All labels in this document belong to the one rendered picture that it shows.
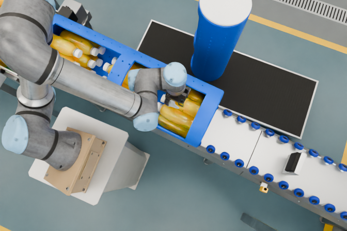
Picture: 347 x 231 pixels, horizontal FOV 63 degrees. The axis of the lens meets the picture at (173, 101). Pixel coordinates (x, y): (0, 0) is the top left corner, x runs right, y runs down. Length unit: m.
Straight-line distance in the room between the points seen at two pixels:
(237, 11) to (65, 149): 1.08
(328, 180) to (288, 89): 1.06
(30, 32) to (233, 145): 1.06
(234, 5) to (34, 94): 1.07
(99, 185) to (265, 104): 1.55
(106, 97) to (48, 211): 1.87
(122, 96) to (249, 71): 1.75
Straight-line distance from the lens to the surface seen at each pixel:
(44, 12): 0.78
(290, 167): 1.38
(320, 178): 1.58
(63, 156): 1.08
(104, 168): 1.23
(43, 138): 1.05
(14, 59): 0.71
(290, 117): 2.42
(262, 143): 1.49
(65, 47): 1.39
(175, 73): 0.90
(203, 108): 1.15
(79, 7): 1.88
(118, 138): 1.23
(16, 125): 1.03
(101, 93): 0.77
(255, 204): 2.44
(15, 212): 2.67
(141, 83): 0.90
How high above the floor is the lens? 2.35
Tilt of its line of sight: 75 degrees down
